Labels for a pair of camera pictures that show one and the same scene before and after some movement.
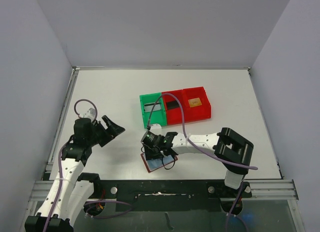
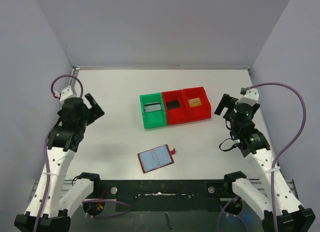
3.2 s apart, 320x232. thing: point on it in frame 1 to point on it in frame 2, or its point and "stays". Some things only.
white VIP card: x=149 y=108 stays
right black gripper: x=155 y=151 to x=227 y=108
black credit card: x=172 y=105 stays
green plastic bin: x=157 y=117 stays
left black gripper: x=110 y=132 to x=95 y=112
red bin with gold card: x=197 y=113 stays
